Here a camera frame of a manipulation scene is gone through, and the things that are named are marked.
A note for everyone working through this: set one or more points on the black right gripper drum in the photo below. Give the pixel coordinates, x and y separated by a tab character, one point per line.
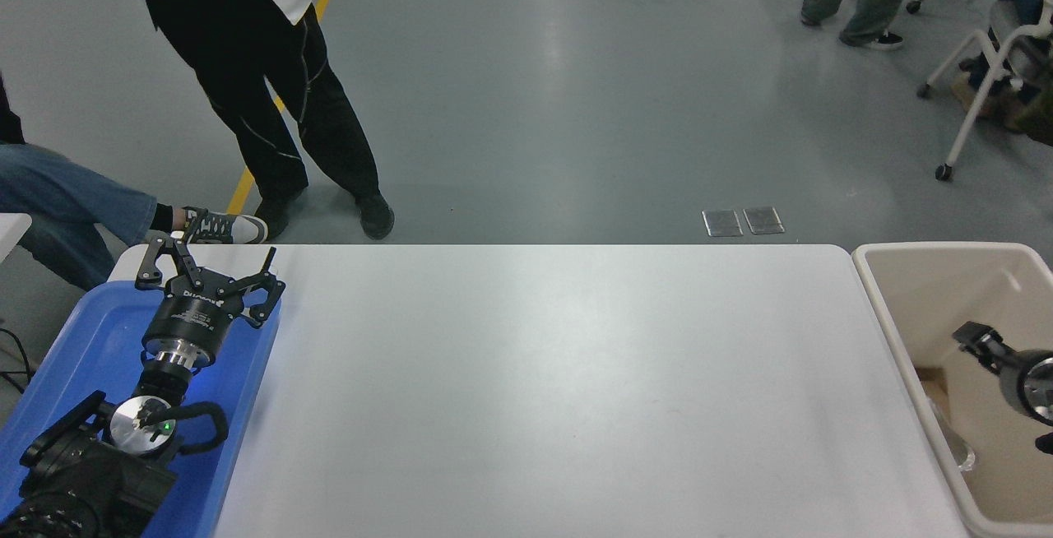
1013	386

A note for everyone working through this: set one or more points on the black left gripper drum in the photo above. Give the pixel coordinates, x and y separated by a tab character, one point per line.
193	316

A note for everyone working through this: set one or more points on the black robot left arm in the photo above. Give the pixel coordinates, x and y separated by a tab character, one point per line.
82	480

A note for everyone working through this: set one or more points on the clear plastic cup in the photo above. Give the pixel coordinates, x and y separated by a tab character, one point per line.
954	439

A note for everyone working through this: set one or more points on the large pale plastic bin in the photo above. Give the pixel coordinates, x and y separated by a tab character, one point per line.
921	291

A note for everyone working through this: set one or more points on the blue plastic tray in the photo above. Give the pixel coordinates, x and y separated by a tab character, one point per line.
90	340

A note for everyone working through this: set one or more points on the seated person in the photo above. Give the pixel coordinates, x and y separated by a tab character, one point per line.
57	201

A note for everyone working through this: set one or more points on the small white table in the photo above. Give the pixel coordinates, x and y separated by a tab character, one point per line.
12	234

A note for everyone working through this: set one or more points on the standing person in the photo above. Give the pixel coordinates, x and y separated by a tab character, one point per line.
247	94

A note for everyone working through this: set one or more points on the silver floor plate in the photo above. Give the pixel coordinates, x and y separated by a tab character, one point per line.
763	220
722	223

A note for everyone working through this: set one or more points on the person with tan shoes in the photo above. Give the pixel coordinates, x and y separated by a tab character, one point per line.
1028	3

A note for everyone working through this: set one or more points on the white frame chair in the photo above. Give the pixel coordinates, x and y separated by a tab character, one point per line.
979	98

